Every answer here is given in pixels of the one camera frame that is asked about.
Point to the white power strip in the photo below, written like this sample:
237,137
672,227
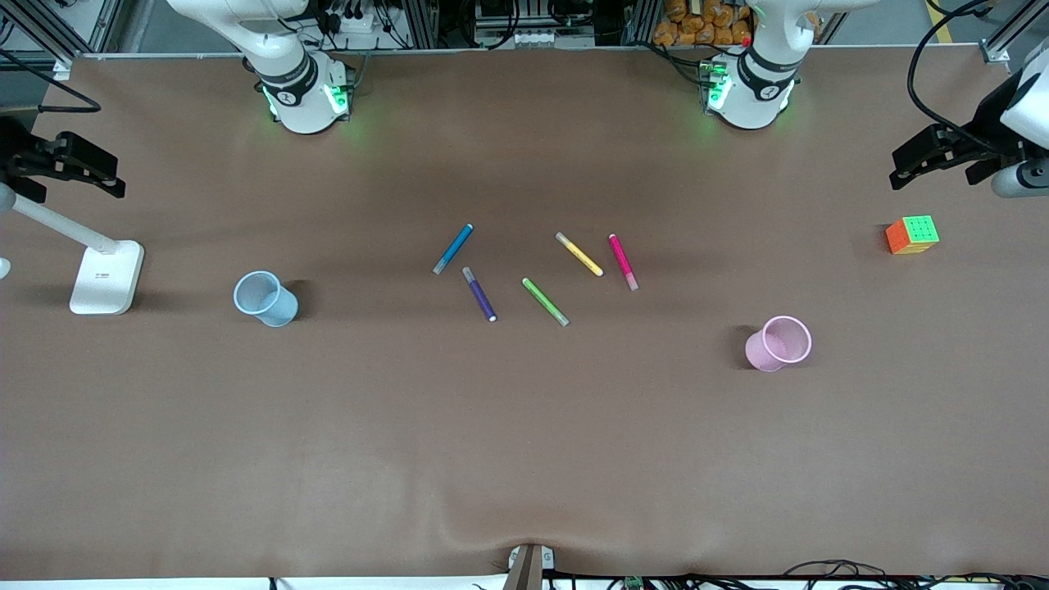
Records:
537,38
352,23

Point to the brown table mat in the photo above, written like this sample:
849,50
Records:
524,451

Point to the green marker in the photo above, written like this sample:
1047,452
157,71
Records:
545,301

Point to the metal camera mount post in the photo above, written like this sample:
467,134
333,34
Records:
524,574

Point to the pink mesh cup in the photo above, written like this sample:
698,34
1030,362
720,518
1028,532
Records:
762,352

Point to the blue marker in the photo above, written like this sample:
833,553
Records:
453,248

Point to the aluminium frame profile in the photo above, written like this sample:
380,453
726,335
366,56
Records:
1004,37
61,45

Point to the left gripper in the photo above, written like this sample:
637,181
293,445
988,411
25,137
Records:
986,125

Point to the light blue mesh cup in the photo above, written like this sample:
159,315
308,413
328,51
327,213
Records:
283,310

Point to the purple marker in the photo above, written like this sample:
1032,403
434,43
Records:
479,295

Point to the orange packaged goods pile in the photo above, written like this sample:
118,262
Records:
680,29

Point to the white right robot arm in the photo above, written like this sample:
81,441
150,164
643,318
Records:
303,106

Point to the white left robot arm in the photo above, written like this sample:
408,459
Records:
750,102

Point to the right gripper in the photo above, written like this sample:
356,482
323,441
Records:
11,150

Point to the yellow marker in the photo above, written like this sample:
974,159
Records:
579,255

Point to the colourful puzzle cube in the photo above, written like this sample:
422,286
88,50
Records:
918,231

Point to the pink marker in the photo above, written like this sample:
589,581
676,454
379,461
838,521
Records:
622,260

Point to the white lamp stand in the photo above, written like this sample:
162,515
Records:
102,283

